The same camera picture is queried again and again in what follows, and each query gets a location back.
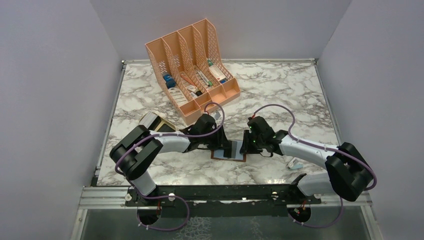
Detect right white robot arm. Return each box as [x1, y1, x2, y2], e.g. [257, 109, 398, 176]
[240, 116, 373, 204]

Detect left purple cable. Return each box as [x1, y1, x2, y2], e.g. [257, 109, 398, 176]
[114, 101, 226, 232]

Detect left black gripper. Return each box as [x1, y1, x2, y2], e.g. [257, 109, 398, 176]
[199, 125, 232, 151]

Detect purple cable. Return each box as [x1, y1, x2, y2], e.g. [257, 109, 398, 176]
[251, 103, 379, 229]
[114, 101, 226, 232]

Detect pink plastic file organizer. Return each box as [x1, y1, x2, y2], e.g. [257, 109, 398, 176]
[145, 19, 241, 125]

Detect brown leather card holder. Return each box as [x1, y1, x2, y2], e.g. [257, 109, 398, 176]
[210, 140, 247, 162]

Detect red white box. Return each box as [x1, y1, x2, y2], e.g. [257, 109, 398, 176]
[209, 64, 228, 84]

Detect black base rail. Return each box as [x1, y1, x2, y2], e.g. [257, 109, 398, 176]
[124, 184, 321, 218]

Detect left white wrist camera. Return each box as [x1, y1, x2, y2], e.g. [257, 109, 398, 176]
[211, 111, 222, 122]

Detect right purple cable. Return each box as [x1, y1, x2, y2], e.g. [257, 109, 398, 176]
[251, 103, 379, 229]

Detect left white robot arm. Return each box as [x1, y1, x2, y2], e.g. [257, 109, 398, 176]
[109, 113, 231, 206]

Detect tan oval tray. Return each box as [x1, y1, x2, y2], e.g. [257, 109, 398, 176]
[155, 121, 176, 133]

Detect small white blue object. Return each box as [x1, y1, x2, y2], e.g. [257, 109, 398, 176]
[286, 158, 303, 170]

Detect stack of credit cards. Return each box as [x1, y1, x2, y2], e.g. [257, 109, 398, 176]
[138, 111, 166, 131]

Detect white labelled box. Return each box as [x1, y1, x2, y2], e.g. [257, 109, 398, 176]
[168, 87, 188, 107]

